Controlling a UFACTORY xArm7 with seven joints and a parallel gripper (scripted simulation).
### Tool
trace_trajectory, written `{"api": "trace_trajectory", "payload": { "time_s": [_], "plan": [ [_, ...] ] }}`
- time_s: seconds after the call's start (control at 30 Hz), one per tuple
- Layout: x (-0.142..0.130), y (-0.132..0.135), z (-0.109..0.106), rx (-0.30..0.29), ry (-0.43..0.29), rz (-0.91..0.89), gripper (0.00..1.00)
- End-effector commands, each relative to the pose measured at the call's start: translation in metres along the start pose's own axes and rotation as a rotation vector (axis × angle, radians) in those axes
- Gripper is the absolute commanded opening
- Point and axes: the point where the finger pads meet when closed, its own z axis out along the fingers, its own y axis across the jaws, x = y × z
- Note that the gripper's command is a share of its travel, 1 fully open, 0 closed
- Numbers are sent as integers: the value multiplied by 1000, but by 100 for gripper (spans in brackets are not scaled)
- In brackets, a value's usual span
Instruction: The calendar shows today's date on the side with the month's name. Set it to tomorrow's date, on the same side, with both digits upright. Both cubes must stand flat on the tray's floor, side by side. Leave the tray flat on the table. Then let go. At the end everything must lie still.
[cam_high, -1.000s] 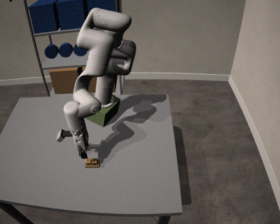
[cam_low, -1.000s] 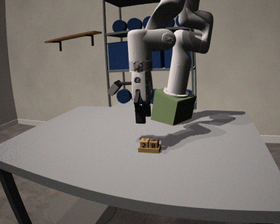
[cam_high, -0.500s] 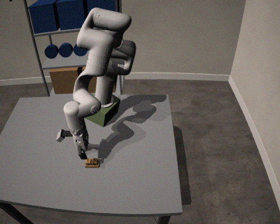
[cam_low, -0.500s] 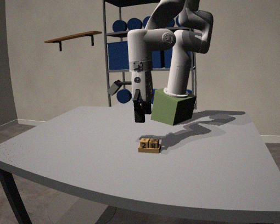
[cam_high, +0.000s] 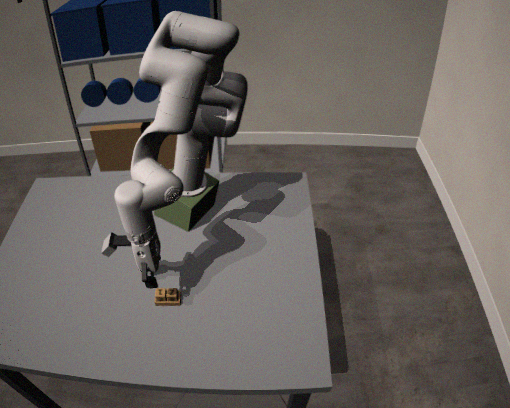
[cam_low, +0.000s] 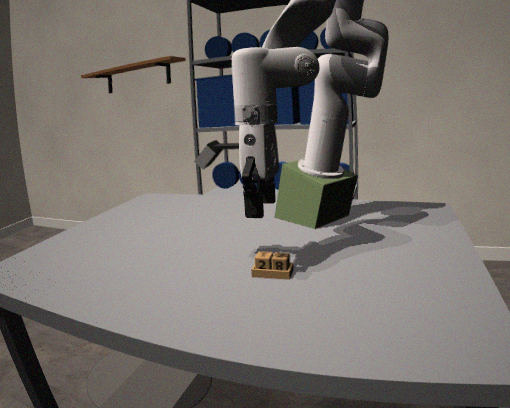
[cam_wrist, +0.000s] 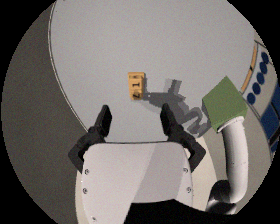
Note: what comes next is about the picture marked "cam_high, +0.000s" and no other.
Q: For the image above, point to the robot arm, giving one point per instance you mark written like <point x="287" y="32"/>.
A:
<point x="182" y="77"/>

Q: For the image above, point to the brown wooden number cube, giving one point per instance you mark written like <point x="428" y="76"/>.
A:
<point x="172" y="294"/>
<point x="160" y="294"/>

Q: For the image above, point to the shallow wooden tray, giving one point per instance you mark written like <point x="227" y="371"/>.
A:
<point x="170" y="303"/>

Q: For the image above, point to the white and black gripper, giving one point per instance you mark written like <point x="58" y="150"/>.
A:
<point x="150" y="258"/>

